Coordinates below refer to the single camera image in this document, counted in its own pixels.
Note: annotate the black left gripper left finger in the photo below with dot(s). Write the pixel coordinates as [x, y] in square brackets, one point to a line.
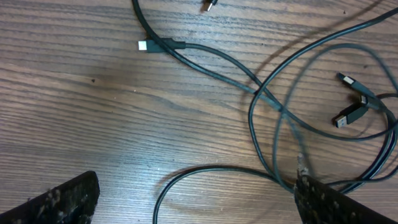
[71, 202]

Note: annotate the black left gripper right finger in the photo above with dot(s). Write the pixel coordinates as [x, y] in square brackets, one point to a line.
[318, 203]

